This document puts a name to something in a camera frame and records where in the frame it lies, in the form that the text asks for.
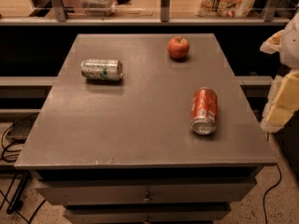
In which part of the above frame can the red apple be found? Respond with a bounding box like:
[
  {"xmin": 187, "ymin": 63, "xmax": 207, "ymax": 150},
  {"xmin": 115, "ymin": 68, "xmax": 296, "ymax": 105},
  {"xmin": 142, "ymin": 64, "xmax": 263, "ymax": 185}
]
[{"xmin": 167, "ymin": 36, "xmax": 190, "ymax": 59}]

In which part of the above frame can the black cable right floor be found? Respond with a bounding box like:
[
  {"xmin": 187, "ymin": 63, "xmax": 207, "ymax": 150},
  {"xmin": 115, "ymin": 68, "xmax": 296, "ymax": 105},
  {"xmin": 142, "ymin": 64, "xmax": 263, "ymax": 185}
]
[{"xmin": 262, "ymin": 163, "xmax": 283, "ymax": 224}]

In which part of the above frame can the silver green soda can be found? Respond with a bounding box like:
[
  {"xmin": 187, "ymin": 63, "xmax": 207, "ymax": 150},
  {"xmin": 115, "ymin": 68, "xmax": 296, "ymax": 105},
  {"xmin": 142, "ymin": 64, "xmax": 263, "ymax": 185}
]
[{"xmin": 80, "ymin": 59, "xmax": 123, "ymax": 81}]

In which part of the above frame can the black power adapter box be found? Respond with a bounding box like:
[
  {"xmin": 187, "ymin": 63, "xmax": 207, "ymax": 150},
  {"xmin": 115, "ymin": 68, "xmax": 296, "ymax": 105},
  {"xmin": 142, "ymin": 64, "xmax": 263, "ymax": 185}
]
[{"xmin": 6, "ymin": 120, "xmax": 34, "ymax": 143}]

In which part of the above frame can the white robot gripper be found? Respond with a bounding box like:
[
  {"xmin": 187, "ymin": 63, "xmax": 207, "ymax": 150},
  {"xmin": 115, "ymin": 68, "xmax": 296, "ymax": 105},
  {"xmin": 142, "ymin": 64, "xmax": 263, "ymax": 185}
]
[{"xmin": 260, "ymin": 13, "xmax": 299, "ymax": 133}]

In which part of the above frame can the grey metal shelf rail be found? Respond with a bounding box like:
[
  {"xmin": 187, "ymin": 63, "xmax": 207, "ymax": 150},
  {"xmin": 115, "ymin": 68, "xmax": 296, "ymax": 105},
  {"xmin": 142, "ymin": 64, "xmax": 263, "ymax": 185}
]
[{"xmin": 0, "ymin": 0, "xmax": 297, "ymax": 26}]

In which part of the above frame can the grey drawer cabinet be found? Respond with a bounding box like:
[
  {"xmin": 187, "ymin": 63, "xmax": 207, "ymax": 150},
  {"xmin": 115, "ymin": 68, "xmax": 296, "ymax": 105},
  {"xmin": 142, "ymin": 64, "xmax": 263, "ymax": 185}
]
[{"xmin": 16, "ymin": 34, "xmax": 276, "ymax": 224}]

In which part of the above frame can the black cables left floor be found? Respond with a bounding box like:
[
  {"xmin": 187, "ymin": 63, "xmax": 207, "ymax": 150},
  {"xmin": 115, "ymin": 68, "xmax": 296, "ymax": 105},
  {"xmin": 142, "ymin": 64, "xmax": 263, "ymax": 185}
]
[{"xmin": 0, "ymin": 113, "xmax": 47, "ymax": 224}]

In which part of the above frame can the colourful snack bag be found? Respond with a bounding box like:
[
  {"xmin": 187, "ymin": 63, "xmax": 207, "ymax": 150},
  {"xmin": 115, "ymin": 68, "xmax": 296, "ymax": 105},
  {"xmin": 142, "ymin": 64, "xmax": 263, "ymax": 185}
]
[{"xmin": 195, "ymin": 0, "xmax": 255, "ymax": 18}]

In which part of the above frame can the clear plastic container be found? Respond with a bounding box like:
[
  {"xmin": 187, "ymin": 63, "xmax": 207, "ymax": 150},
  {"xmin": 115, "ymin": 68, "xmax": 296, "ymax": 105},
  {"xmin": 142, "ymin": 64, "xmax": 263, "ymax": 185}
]
[{"xmin": 79, "ymin": 0, "xmax": 115, "ymax": 17}]

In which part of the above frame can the red coke can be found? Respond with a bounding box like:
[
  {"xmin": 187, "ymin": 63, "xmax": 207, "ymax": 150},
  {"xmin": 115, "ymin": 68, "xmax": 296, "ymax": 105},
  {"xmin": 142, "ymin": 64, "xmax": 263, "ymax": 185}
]
[{"xmin": 190, "ymin": 87, "xmax": 218, "ymax": 135}]

